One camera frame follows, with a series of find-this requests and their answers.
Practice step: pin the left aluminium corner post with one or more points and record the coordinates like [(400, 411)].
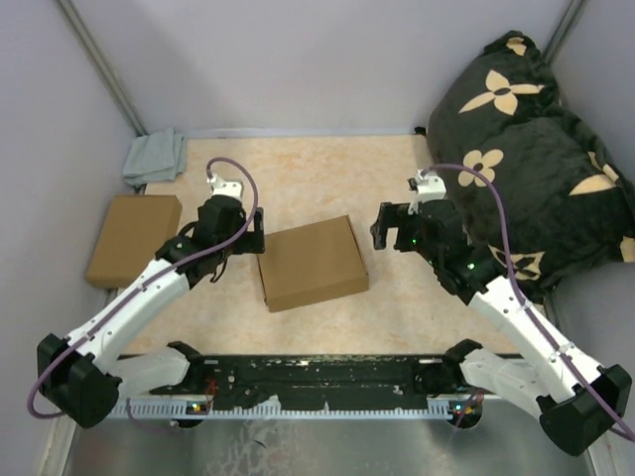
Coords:
[(105, 71)]

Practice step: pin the folded brown cardboard box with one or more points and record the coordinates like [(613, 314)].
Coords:
[(134, 228)]

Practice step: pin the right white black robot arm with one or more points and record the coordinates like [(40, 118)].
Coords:
[(573, 397)]

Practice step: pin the grey folded cloth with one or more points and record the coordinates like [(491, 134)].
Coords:
[(157, 157)]

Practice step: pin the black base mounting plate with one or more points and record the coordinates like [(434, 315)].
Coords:
[(328, 386)]

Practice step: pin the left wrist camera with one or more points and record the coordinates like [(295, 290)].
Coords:
[(233, 188)]

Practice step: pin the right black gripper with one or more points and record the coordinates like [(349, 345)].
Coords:
[(390, 216)]

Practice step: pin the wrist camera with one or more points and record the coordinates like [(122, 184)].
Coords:
[(233, 188), (427, 186)]

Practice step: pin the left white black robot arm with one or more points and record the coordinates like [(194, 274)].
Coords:
[(84, 374)]

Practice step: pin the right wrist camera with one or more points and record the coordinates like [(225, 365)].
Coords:
[(427, 186)]

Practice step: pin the right aluminium corner post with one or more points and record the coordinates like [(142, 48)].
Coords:
[(566, 24)]

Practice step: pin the black floral plush pillow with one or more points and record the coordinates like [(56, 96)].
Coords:
[(532, 181)]

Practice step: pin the aluminium corner post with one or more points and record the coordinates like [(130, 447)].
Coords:
[(105, 71), (566, 24)]

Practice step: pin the aluminium frame rail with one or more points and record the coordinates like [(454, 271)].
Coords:
[(156, 436)]

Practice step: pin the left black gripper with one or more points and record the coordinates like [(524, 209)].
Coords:
[(252, 242)]

